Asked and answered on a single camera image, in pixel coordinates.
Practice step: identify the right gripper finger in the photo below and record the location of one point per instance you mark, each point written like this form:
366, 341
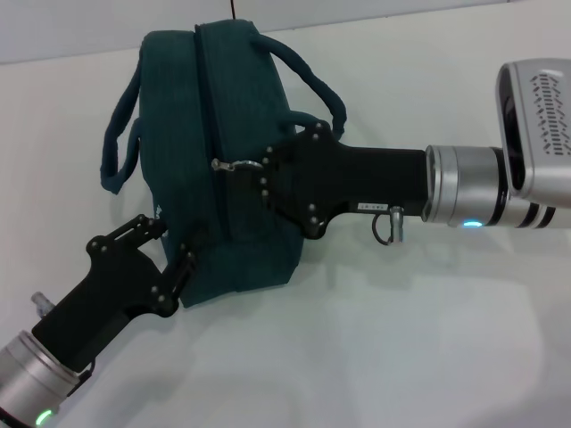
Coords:
294, 149
290, 203

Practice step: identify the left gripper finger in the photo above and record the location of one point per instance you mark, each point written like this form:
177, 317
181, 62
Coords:
178, 278
134, 232

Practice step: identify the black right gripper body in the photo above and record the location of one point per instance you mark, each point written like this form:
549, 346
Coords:
357, 178

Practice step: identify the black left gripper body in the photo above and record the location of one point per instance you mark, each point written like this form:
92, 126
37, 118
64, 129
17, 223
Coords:
111, 294

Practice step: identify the dark teal fabric lunch bag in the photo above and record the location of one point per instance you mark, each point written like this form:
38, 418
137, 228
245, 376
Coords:
232, 111

